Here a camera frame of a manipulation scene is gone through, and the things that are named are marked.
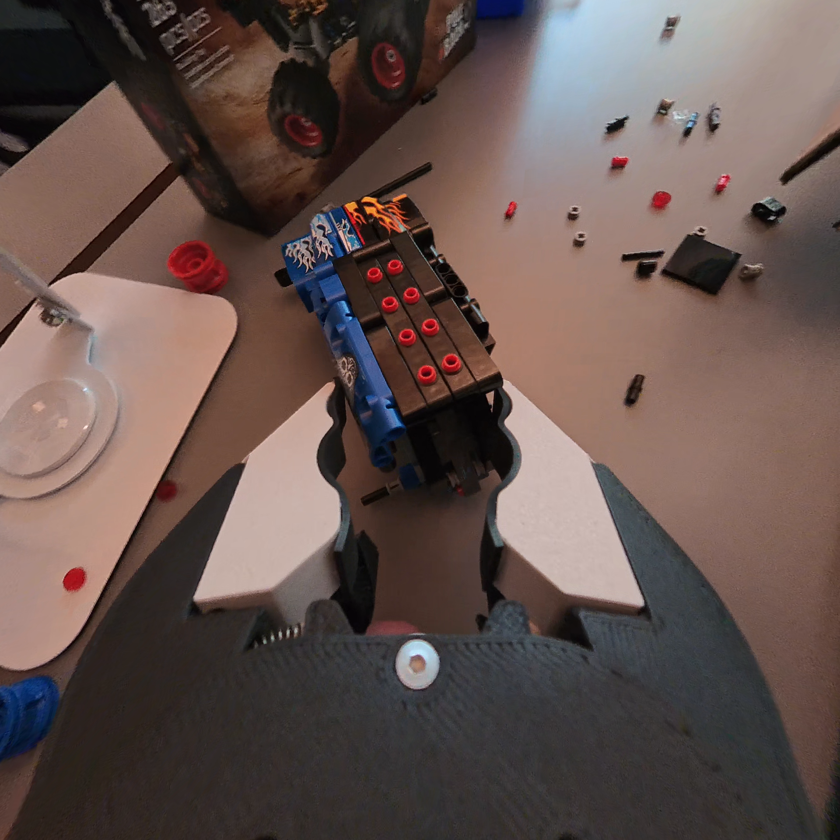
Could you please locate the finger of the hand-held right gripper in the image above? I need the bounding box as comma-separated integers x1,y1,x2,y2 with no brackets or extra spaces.
780,125,840,186

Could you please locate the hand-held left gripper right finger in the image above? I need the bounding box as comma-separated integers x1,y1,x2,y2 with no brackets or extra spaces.
481,382,647,616

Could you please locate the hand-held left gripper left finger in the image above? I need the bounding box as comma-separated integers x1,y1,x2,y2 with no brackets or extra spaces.
193,381,355,613

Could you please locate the flame-printed toy truck model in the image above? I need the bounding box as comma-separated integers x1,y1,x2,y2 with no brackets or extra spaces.
276,193,505,506

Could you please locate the grey desk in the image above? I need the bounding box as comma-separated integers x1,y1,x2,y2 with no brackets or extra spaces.
0,0,840,815

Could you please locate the black flat square toy panel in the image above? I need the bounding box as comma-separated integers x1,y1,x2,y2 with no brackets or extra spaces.
661,233,742,295

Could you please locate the white book stand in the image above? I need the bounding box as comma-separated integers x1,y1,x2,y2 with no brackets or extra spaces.
0,246,238,672

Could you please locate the red toy wheel rim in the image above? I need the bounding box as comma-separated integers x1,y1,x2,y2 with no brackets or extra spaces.
167,240,231,294

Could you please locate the blue toy wheel rim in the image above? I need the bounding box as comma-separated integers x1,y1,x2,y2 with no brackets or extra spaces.
0,676,61,762

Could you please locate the black long toy axle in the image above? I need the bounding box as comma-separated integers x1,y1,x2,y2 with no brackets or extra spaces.
375,162,434,199

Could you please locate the toy truck set box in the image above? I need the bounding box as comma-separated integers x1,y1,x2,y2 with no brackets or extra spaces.
59,0,479,237

